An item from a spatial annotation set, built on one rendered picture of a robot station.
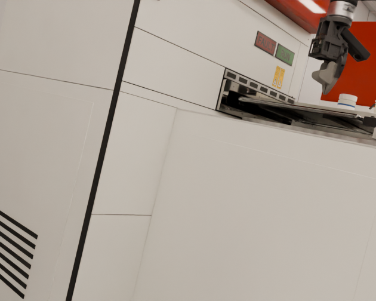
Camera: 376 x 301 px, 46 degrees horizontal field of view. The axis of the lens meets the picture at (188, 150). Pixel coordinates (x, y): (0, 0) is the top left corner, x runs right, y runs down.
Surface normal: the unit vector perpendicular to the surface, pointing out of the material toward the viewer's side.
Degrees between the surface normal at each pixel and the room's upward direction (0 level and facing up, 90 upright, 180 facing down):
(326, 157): 90
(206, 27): 90
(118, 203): 90
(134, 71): 90
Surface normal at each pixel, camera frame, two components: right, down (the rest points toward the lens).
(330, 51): 0.26, 0.11
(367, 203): -0.65, -0.12
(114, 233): 0.73, 0.20
